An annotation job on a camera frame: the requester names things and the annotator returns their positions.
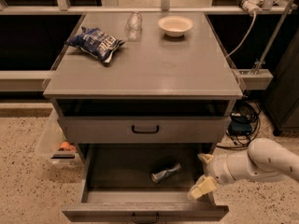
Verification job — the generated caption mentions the black cable bundle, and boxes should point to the black cable bundle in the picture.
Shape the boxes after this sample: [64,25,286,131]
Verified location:
[216,99,262,151]

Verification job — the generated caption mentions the orange object in bin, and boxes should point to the orange object in bin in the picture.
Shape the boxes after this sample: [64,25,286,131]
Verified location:
[59,142,77,152]

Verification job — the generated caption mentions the white bowl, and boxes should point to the white bowl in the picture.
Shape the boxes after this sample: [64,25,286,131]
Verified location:
[158,16,193,37]

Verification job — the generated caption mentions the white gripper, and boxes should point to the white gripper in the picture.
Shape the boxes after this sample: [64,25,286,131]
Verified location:
[187,153,234,200]

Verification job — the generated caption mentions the white power strip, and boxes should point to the white power strip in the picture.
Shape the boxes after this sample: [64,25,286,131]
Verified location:
[235,0,263,16]

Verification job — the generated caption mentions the white power cable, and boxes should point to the white power cable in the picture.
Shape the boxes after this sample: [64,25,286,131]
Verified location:
[225,10,258,60]

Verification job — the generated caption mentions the clear plastic storage bin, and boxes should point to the clear plastic storage bin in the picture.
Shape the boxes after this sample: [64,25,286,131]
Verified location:
[35,110,82,167]

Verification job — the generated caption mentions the grey drawer cabinet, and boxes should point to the grey drawer cabinet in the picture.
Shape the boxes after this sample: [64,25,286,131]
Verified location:
[42,10,244,224]

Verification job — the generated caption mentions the blue box on floor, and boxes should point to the blue box on floor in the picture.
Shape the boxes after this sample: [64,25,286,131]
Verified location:
[228,116,252,136]

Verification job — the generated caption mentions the closed grey upper drawer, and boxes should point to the closed grey upper drawer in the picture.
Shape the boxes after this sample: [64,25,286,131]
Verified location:
[58,117,231,144]

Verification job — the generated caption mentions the metal diagonal rod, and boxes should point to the metal diagonal rod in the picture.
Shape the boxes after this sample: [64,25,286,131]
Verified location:
[249,0,294,75]

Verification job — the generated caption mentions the silver blue redbull can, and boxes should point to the silver blue redbull can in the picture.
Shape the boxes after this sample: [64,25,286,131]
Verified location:
[150,162,181,184]

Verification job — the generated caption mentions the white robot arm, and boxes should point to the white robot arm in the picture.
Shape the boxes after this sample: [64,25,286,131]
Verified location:
[187,138,299,200]

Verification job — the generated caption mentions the dark cabinet at right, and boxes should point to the dark cabinet at right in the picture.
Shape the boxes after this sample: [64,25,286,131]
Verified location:
[264,31,299,136]

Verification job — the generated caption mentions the open grey lower drawer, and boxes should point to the open grey lower drawer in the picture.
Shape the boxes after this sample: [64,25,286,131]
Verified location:
[63,144,229,224]

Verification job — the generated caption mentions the clear plastic bottle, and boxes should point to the clear plastic bottle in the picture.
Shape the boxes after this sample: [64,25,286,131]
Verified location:
[125,12,142,40]

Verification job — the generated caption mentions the blue chip bag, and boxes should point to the blue chip bag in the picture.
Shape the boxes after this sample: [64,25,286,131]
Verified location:
[65,27,124,63]

